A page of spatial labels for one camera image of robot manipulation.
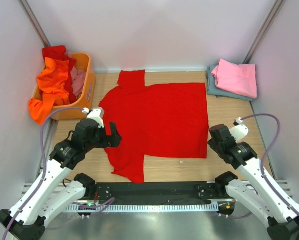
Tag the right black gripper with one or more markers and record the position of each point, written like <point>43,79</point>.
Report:
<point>212,144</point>

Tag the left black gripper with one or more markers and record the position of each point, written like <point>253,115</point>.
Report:
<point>112,140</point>

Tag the red t-shirt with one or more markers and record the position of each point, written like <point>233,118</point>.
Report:
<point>161,120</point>

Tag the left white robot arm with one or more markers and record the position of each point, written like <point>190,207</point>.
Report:
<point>29,218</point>

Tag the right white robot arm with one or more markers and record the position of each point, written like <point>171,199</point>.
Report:
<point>266,199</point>

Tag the orange plastic laundry basket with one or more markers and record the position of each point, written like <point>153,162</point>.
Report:
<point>85,100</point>

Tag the folded grey-blue t-shirt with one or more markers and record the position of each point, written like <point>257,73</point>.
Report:
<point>213,90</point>

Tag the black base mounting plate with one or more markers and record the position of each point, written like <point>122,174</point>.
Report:
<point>161,193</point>

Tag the folded pink t-shirt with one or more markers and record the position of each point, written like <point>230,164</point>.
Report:
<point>238,79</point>

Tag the dusty pink shirt in basket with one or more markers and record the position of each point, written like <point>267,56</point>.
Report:
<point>78,80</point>

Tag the orange t-shirt in basket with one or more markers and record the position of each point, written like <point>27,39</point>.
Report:
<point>51,82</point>

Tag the dark red shirt in basket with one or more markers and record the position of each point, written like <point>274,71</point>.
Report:
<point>62,54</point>

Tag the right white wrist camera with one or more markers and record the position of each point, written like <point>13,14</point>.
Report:
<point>239,131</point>

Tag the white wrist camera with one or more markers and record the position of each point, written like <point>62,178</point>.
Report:
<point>95,114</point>
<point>239,131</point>

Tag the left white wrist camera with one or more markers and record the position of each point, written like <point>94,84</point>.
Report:
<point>95,114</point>

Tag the white slotted cable duct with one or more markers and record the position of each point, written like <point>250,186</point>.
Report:
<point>213,207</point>

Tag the right aluminium frame post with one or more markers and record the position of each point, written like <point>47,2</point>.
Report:
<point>266,26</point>

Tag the aluminium frame post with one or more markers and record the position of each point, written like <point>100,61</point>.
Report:
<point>35,23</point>
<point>266,26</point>

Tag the left aluminium frame post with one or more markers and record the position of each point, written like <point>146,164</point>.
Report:
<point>35,23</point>

